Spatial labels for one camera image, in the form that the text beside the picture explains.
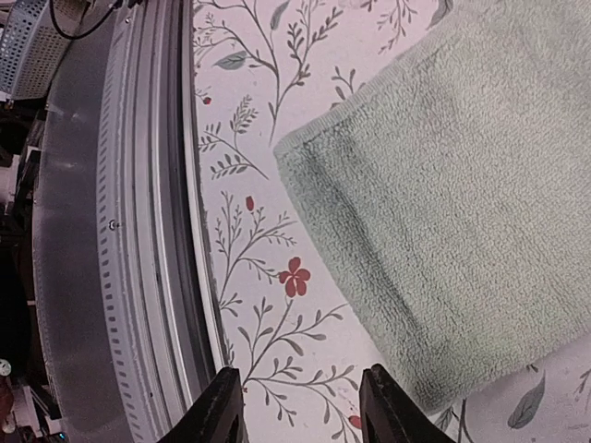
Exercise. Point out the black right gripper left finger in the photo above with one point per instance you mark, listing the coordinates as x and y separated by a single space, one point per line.
217 416

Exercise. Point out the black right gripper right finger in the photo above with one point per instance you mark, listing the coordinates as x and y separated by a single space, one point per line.
388 415

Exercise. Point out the green panda towel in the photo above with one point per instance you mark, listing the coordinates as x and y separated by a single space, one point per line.
450 197

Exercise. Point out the floral table mat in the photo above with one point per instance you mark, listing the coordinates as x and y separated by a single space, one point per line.
263 70

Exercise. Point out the front aluminium rail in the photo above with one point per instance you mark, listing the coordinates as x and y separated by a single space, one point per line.
122 293

